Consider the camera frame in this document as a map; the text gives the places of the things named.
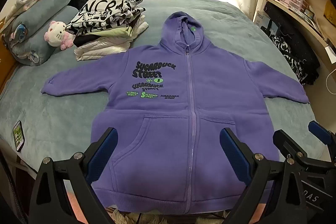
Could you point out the purple zip hoodie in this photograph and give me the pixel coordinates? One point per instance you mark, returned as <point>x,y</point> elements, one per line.
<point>162,98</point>

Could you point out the black folded garment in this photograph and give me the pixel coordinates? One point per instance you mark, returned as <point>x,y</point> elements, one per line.
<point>81,41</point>

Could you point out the black speckled cloth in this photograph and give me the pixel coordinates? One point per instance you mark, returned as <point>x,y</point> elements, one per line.
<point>309,61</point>

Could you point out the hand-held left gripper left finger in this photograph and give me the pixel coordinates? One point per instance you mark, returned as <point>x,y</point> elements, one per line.
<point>102,153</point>

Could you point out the black and white patterned cloth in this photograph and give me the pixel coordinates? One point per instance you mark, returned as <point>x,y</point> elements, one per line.
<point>288,56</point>

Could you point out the blue bed blanket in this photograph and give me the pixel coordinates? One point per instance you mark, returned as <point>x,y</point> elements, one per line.
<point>223,29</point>

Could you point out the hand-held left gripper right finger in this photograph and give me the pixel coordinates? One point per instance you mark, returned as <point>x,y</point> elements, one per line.
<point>236,155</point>

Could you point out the white box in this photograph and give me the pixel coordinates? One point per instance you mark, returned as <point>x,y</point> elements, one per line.
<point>262,20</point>

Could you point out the smartphone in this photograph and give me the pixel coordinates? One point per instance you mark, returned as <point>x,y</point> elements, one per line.
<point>18,136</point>

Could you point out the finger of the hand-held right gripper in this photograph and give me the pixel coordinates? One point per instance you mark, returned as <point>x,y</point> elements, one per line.
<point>319,132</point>
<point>286,142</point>

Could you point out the white and pink plush toy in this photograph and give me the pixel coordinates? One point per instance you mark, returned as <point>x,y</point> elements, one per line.
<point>56,33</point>

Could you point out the stack of folded clothes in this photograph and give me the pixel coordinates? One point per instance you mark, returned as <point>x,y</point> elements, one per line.
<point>105,8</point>
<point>105,49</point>

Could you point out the light green folded garment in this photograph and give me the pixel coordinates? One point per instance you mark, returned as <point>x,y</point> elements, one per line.
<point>115,33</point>

